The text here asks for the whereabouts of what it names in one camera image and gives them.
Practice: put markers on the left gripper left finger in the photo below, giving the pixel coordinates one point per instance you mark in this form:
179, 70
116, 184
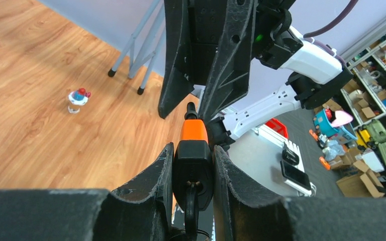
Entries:
138, 210

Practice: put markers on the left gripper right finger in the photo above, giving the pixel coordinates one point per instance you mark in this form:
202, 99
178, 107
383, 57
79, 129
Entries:
246, 210

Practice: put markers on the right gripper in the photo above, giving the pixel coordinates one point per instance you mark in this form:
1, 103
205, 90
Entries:
216, 38

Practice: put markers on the orange black padlock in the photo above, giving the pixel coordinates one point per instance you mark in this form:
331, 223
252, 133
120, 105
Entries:
193, 163

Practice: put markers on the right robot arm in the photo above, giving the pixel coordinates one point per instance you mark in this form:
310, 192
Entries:
318, 73

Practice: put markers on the blue perforated metal stand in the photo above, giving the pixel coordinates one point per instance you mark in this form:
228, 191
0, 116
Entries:
150, 47

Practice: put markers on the black device on table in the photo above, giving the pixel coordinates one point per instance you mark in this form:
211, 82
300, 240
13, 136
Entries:
292, 175

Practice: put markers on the storage shelf with clutter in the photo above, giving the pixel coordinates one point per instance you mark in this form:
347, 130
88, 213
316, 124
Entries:
351, 127

